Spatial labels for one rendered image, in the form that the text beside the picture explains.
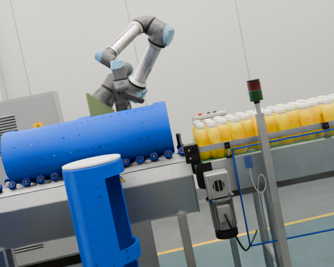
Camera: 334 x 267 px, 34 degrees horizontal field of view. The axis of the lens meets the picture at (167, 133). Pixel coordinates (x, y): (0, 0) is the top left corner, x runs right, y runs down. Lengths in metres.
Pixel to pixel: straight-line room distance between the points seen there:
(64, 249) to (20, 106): 1.23
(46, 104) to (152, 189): 1.89
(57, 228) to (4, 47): 3.20
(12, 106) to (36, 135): 1.67
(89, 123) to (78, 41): 3.00
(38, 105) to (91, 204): 2.14
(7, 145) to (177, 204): 0.92
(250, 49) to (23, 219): 3.70
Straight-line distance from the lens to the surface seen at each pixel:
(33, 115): 4.49
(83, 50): 5.74
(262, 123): 2.56
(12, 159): 2.86
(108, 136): 2.77
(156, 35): 3.20
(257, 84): 2.54
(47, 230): 2.95
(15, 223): 2.95
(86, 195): 2.45
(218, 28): 5.90
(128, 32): 3.14
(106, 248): 2.49
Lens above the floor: 1.32
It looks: 5 degrees down
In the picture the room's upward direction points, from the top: 11 degrees counter-clockwise
